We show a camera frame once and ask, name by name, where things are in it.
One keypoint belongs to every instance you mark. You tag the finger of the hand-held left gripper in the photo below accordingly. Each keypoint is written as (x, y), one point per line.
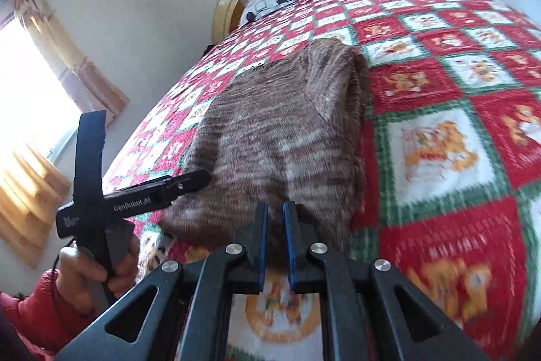
(190, 181)

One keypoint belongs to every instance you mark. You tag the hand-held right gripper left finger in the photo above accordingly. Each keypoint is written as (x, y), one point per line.
(264, 247)

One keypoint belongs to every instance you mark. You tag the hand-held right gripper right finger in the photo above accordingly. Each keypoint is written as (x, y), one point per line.
(287, 247)

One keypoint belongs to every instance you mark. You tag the brown knit sweater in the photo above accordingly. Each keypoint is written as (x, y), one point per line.
(262, 141)

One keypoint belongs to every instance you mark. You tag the person's left hand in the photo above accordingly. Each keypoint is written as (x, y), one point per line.
(76, 272)

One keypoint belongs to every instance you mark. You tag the yellow curtain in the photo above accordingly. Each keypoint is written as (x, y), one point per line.
(84, 77)
(25, 208)

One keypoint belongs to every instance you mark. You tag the window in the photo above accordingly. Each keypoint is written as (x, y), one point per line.
(29, 90)

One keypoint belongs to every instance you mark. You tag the dark object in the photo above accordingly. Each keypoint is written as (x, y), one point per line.
(208, 49)

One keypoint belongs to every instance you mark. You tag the red checkered printed blanket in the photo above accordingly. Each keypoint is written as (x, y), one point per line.
(443, 90)

